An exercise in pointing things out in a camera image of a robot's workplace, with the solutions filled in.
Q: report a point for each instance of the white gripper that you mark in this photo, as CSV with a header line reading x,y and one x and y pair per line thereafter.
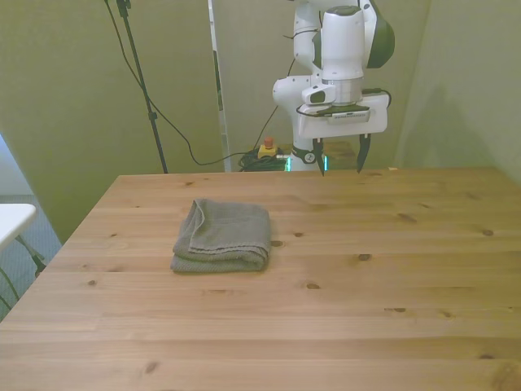
x,y
346,127

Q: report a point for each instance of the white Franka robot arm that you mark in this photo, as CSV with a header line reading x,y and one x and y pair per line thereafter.
x,y
341,45

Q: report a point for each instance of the grey folded towel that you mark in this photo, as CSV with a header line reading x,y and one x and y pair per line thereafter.
x,y
228,236

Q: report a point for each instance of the yellow emergency stop box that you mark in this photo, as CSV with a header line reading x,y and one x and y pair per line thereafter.
x,y
268,150

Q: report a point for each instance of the white vertical partition strip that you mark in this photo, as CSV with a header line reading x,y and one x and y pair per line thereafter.
x,y
220,102

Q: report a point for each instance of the white side table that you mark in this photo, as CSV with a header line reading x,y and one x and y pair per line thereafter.
x,y
12,222

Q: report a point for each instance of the black camera stand pole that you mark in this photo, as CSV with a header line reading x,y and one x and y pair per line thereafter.
x,y
142,83

